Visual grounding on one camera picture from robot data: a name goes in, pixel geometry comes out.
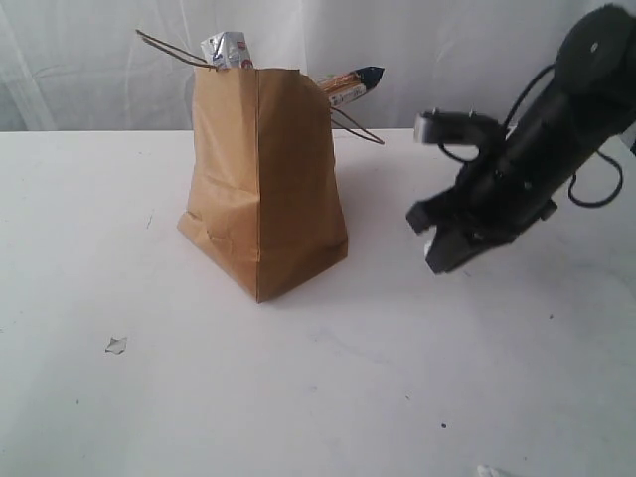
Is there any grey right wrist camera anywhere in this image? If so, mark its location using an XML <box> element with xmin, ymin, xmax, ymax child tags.
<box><xmin>413</xmin><ymin>109</ymin><xmax>506</xmax><ymax>148</ymax></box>

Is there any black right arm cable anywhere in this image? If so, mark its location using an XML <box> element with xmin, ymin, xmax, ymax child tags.
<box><xmin>436</xmin><ymin>64</ymin><xmax>627</xmax><ymax>208</ymax></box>

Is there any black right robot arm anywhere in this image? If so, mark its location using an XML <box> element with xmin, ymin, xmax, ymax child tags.
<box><xmin>406</xmin><ymin>4</ymin><xmax>635</xmax><ymax>274</ymax></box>

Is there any large brown paper bag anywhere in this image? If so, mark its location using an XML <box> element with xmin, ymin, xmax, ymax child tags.
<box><xmin>134</xmin><ymin>28</ymin><xmax>386</xmax><ymax>303</ymax></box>

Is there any small white blue carton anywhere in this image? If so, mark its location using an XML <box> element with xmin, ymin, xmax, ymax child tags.
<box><xmin>201</xmin><ymin>31</ymin><xmax>253</xmax><ymax>70</ymax></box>

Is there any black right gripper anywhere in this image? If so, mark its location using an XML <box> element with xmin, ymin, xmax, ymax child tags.
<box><xmin>405</xmin><ymin>133</ymin><xmax>557</xmax><ymax>274</ymax></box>

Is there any spaghetti package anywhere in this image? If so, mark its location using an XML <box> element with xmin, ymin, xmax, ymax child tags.
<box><xmin>314</xmin><ymin>66</ymin><xmax>385</xmax><ymax>107</ymax></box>

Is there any torn label scrap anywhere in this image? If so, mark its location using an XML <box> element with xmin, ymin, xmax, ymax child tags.
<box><xmin>104</xmin><ymin>337</ymin><xmax>128</xmax><ymax>356</ymax></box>

